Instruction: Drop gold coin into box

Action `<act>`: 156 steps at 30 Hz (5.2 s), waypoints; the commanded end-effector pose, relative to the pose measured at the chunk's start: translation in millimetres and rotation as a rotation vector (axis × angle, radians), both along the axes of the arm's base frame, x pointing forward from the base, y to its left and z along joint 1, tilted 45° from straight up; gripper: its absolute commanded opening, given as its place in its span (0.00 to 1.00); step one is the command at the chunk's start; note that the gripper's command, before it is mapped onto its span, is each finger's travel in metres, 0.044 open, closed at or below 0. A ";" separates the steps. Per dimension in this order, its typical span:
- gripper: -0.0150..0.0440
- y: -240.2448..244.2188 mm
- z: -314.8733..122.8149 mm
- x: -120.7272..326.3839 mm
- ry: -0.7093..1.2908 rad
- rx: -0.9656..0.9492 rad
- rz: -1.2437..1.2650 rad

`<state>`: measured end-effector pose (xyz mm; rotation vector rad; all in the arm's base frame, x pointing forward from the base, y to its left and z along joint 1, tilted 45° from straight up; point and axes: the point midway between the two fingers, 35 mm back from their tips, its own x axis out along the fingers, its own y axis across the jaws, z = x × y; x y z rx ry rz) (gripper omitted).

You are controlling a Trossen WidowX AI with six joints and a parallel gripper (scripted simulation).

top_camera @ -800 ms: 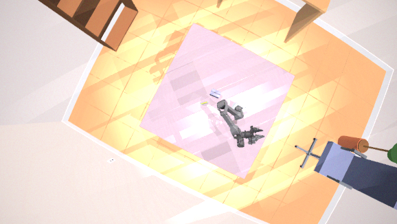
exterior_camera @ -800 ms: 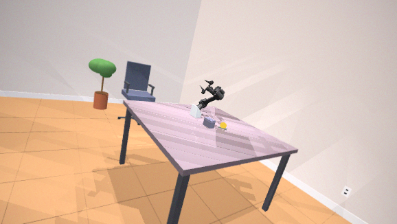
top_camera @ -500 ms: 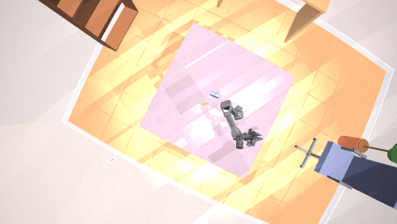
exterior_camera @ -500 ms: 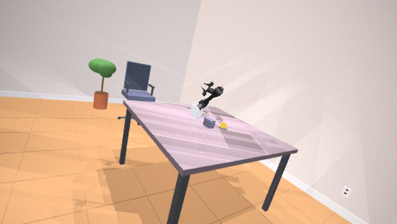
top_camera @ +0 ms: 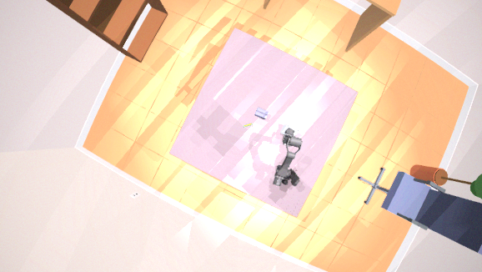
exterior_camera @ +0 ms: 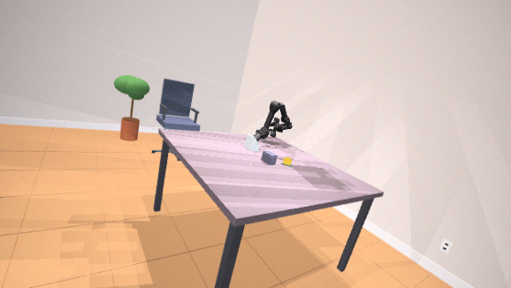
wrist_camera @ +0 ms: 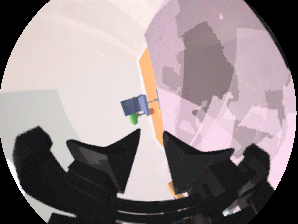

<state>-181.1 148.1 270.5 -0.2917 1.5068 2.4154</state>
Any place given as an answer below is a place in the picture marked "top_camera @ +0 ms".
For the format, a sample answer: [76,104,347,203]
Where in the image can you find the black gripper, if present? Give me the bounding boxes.
[287,168,299,187]

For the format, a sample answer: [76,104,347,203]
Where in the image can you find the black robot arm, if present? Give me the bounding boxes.
[273,128,303,186]

